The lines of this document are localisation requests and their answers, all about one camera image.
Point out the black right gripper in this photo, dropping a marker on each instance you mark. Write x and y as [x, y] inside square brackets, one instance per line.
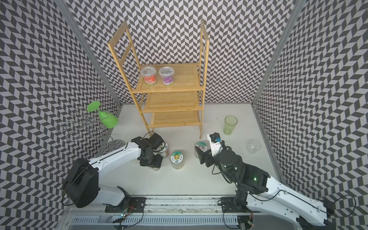
[204, 156]

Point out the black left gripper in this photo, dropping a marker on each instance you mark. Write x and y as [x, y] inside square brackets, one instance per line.
[157, 164]

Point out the carrot seed container red label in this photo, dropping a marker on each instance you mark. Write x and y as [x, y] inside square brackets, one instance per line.
[164, 150]

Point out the red tomato seed container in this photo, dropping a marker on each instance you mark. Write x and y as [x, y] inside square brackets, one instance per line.
[149, 75]

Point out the small purple seed jar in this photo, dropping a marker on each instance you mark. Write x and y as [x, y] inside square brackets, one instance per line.
[167, 75]

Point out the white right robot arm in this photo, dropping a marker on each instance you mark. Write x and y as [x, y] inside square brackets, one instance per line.
[258, 191]

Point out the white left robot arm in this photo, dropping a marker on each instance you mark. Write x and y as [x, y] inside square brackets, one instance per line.
[82, 185]

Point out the sunflower seed container yellow label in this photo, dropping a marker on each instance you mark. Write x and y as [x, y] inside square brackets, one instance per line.
[177, 160]

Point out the wooden three-tier shelf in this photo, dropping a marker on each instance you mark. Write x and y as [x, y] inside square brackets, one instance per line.
[159, 105]

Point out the green translucent plastic cup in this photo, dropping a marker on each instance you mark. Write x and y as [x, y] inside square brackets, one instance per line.
[230, 124]

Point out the green plastic wine glass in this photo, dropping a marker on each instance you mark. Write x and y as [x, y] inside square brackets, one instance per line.
[108, 119]

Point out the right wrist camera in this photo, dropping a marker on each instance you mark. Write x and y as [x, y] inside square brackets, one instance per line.
[215, 143]

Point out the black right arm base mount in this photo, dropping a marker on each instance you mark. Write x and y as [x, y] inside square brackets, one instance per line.
[234, 204]

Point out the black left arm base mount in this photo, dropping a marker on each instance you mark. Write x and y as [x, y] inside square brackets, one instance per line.
[131, 204]

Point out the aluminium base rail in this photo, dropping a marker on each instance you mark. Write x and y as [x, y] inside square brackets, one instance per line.
[164, 211]

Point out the chrome wire glass rack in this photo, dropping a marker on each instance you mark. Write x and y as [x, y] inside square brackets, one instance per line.
[89, 122]

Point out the left aluminium corner post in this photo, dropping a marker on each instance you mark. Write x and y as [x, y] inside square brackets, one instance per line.
[88, 51]

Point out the aluminium corner post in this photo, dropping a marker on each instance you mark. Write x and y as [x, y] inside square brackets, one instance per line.
[88, 51]
[282, 42]

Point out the right aluminium corner post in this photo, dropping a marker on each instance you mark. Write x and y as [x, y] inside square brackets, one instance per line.
[282, 42]

